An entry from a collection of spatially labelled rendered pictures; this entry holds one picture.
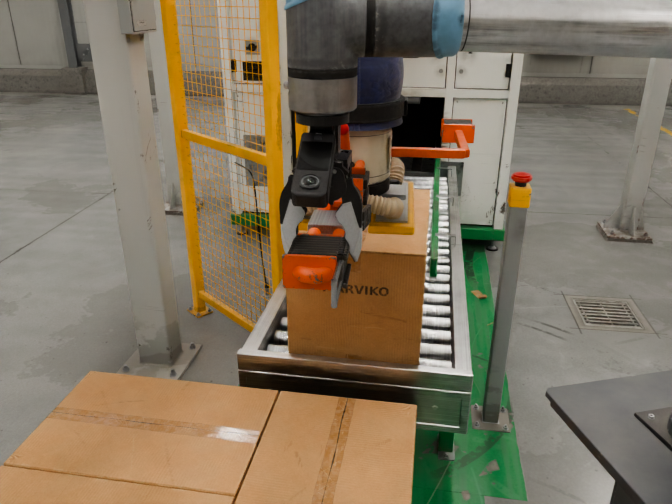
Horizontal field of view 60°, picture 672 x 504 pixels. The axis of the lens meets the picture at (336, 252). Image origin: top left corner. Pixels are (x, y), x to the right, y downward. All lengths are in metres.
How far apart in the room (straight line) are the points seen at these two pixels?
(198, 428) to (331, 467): 0.38
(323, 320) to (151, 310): 1.19
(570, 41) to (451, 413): 1.18
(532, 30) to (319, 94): 0.34
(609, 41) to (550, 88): 9.45
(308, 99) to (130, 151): 1.80
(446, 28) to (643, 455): 0.96
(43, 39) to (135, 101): 9.79
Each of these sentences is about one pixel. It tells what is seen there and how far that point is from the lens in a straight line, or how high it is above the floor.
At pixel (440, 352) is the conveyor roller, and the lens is 1.95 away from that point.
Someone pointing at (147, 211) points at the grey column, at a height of 0.78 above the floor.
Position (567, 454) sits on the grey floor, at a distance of 2.51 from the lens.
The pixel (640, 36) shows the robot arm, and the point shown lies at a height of 1.54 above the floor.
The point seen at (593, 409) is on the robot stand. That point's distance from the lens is 1.47.
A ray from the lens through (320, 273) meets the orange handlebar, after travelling 0.78.
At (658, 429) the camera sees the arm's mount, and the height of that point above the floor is 0.76.
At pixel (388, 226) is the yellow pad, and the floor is 1.14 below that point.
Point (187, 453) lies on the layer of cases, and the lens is 1.60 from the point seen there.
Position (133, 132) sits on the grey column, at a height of 1.11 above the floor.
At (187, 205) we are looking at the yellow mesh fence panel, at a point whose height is 0.63.
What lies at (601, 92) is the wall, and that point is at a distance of 10.61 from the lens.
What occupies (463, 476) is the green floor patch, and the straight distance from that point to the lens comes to 2.32.
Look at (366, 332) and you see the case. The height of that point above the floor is 0.69.
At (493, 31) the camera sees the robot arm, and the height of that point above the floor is 1.55.
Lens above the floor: 1.59
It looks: 24 degrees down
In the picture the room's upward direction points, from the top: straight up
